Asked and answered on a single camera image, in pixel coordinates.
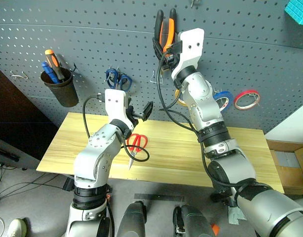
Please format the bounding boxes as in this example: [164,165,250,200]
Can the teal ribbed box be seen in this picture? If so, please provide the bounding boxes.
[284,0,303,27]

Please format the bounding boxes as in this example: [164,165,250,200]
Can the blue tape roll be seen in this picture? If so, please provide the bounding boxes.
[213,90,233,112]

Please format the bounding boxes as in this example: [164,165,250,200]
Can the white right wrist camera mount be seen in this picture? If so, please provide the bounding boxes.
[171,28,205,78]

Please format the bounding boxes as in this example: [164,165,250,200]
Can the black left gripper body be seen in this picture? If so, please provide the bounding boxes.
[126,105,139,131]

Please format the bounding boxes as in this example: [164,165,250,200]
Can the red handled scissors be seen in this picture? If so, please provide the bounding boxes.
[126,133,149,170]

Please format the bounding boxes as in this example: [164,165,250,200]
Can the white shoe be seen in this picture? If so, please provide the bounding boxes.
[6,218,28,237]

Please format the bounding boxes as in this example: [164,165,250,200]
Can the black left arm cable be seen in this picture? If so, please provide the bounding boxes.
[82,92,151,163]

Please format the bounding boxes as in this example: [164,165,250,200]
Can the blue handled scissors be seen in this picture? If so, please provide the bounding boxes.
[105,68,133,92]

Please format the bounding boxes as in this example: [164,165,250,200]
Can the grey floor tape patch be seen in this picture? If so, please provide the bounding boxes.
[227,205,248,226]

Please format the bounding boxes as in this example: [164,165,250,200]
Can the grey perforated pegboard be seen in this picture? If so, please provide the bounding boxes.
[0,0,303,136]

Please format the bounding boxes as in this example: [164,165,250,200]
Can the yellow tape roll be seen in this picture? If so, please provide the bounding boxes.
[174,88,189,107]

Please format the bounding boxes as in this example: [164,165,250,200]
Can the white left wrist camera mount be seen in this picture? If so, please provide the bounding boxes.
[104,89,129,129]

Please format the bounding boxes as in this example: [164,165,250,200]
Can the brown cardboard box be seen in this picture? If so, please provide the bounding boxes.
[265,139,303,196]

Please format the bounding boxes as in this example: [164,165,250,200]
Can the orange black handled screwdriver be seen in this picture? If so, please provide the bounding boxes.
[44,49,66,82]

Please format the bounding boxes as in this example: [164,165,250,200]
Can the red tape roll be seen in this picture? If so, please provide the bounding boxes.
[233,89,261,111]

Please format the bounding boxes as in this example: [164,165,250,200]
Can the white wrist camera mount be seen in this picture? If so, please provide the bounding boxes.
[104,89,129,129]
[171,28,205,78]

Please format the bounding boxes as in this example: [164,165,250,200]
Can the black floor tape strip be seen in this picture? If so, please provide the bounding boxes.
[133,193,186,202]

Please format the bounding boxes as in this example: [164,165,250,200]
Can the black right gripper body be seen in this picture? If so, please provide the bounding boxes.
[162,40,183,71]

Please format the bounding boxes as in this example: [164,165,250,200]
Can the blue handled screwdriver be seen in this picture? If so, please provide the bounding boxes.
[40,61,61,84]

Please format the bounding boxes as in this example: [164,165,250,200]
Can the dark grey rounded shape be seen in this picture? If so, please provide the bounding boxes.
[116,200,148,237]
[172,204,214,237]

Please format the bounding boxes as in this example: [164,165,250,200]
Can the black floor cable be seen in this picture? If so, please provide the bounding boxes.
[0,162,68,200]

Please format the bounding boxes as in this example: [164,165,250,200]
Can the orange black handled pliers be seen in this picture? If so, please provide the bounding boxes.
[154,8,177,53]

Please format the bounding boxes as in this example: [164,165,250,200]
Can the black plastic tool cup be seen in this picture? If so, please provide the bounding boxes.
[40,67,79,108]

